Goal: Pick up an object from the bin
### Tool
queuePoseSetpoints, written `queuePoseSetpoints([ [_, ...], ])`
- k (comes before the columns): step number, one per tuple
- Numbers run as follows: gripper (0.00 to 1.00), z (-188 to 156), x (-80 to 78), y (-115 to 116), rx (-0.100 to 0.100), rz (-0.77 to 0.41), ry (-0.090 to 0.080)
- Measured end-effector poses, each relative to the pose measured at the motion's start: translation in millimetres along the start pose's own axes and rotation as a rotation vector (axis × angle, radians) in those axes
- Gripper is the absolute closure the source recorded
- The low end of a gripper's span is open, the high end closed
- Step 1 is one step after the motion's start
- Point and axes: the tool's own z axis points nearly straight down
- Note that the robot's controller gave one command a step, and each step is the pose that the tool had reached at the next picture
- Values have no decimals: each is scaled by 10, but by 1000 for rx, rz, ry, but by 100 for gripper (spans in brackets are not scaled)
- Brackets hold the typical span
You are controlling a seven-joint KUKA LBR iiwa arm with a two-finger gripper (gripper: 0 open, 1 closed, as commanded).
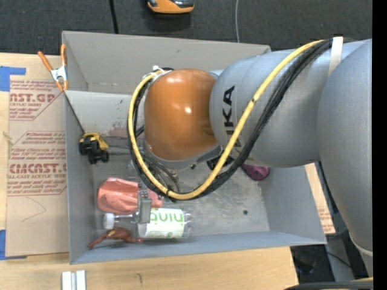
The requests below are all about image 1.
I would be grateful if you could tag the purple rounded object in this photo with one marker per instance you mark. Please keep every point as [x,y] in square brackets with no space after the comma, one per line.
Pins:
[257,171]

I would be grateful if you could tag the red-brown toy lizard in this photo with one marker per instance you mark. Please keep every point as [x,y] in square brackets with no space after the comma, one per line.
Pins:
[119,233]

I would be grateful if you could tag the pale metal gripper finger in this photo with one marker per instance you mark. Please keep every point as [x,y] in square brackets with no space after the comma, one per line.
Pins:
[144,208]

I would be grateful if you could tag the clear plastic bottle green label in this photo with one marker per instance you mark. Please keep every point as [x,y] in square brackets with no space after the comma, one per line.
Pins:
[166,226]

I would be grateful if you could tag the brown cardboard board red print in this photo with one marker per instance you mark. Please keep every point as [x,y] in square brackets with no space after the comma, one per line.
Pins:
[36,210]

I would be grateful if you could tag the grey metal bin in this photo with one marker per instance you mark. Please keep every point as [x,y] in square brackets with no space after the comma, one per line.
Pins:
[90,59]

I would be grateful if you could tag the yellow and black toy truck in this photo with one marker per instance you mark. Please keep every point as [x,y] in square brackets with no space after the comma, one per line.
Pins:
[92,146]

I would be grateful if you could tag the salmon orange cloth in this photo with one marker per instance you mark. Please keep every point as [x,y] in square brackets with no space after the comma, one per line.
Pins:
[119,196]

